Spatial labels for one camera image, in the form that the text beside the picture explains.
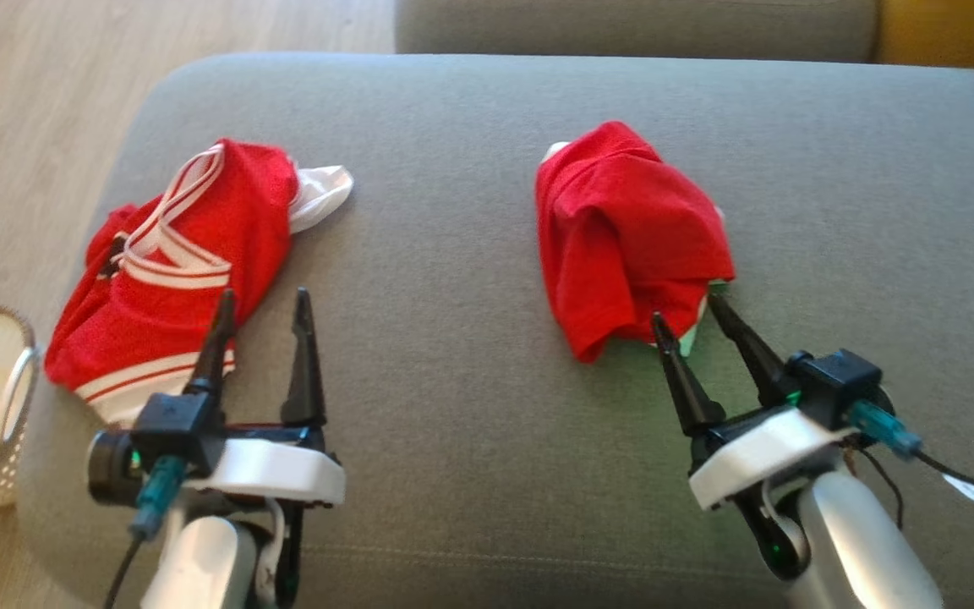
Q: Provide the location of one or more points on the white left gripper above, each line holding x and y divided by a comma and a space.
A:
284, 469

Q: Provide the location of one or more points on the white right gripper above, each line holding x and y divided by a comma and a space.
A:
757, 452

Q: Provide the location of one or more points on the red white lettered jersey shirt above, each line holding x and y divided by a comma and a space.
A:
140, 338

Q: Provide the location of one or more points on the red shorts with white stripe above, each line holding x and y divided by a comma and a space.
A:
622, 228

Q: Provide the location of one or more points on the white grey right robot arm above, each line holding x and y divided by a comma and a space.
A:
859, 541

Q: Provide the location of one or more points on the wide grey sofa ottoman seat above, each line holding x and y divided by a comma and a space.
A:
453, 254

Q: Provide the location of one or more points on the grey sofa seat cushion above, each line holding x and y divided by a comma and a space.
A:
622, 30

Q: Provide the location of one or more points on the yellow sofa backrest cushion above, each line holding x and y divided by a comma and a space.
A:
960, 34

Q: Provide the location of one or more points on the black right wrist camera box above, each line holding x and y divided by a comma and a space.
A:
834, 385

